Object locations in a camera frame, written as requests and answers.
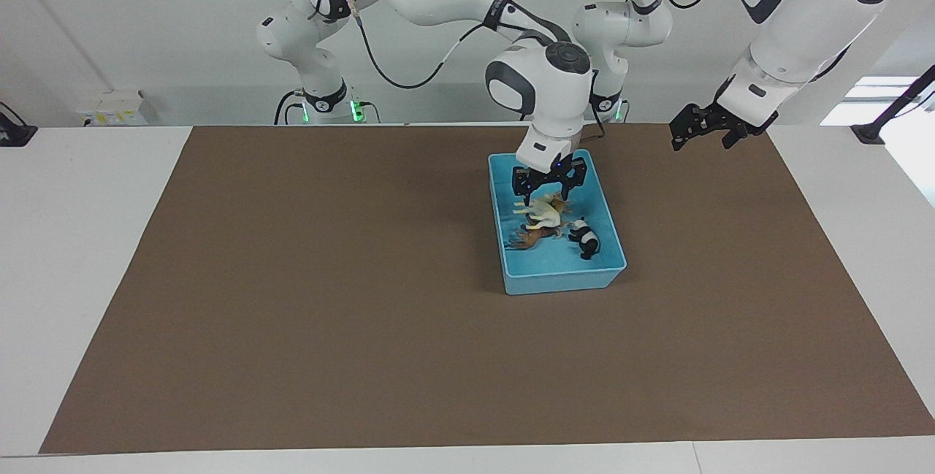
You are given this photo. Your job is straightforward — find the brown lion toy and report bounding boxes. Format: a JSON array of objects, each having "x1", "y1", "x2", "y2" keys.
[{"x1": 505, "y1": 224, "x2": 565, "y2": 251}]

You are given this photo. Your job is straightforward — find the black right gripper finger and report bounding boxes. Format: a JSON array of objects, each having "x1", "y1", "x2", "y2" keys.
[
  {"x1": 511, "y1": 165, "x2": 543, "y2": 206},
  {"x1": 558, "y1": 157, "x2": 588, "y2": 202}
]

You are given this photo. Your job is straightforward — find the brown table mat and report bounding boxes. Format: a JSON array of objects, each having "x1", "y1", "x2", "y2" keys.
[{"x1": 39, "y1": 123, "x2": 935, "y2": 455}]

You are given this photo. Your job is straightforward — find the black camera stand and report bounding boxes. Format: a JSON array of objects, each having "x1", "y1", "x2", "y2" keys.
[{"x1": 851, "y1": 64, "x2": 935, "y2": 145}]

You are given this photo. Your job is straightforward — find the cream camel toy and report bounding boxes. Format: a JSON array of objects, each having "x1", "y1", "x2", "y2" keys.
[{"x1": 512, "y1": 194, "x2": 565, "y2": 239}]

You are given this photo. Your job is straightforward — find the black right base cable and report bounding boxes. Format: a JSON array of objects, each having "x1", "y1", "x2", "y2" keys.
[{"x1": 273, "y1": 89, "x2": 306, "y2": 126}]

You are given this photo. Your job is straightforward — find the black base cable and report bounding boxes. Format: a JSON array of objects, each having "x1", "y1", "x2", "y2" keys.
[
  {"x1": 584, "y1": 69, "x2": 608, "y2": 142},
  {"x1": 273, "y1": 89, "x2": 306, "y2": 126}
]

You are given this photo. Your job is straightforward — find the black clamp mount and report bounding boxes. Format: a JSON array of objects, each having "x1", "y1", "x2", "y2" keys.
[{"x1": 0, "y1": 102, "x2": 38, "y2": 148}]

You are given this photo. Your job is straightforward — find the white wall socket box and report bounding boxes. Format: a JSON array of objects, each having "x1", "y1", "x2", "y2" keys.
[{"x1": 76, "y1": 90, "x2": 149, "y2": 127}]

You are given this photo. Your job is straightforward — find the black white panda toy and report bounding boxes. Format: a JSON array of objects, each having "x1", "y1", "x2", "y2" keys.
[{"x1": 567, "y1": 218, "x2": 601, "y2": 262}]

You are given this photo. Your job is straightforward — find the light blue storage box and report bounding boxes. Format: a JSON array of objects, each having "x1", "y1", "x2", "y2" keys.
[{"x1": 487, "y1": 149, "x2": 628, "y2": 297}]

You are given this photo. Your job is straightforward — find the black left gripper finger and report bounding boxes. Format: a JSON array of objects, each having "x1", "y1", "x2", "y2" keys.
[
  {"x1": 721, "y1": 123, "x2": 755, "y2": 150},
  {"x1": 670, "y1": 102, "x2": 708, "y2": 153}
]

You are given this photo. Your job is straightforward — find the black left base cable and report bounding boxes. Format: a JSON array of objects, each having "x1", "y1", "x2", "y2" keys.
[{"x1": 584, "y1": 69, "x2": 608, "y2": 142}]

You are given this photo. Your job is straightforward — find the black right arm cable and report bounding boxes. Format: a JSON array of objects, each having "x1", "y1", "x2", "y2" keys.
[{"x1": 310, "y1": 0, "x2": 560, "y2": 91}]

